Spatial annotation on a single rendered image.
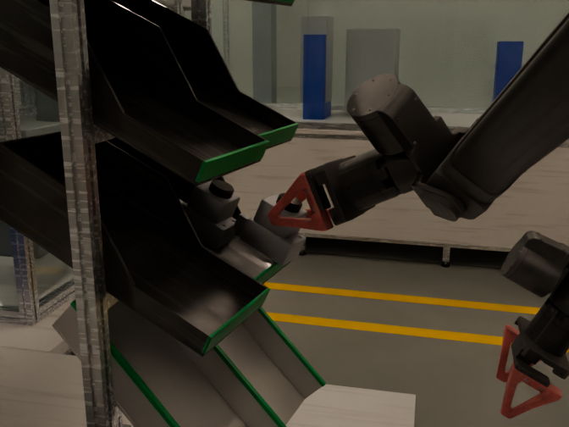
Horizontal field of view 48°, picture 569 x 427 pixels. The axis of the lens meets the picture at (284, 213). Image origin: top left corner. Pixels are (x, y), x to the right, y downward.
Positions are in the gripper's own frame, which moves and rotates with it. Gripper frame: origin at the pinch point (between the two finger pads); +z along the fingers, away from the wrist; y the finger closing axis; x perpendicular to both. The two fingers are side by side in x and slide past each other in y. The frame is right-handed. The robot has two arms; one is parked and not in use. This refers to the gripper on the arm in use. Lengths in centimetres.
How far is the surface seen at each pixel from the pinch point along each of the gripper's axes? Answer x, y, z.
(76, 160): -11.1, 25.2, 3.3
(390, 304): 73, -279, 109
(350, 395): 34, -33, 19
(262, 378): 19.3, -3.2, 14.1
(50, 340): 6, -26, 77
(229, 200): -3.9, 1.0, 5.7
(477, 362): 101, -230, 58
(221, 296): 5.6, 11.3, 4.7
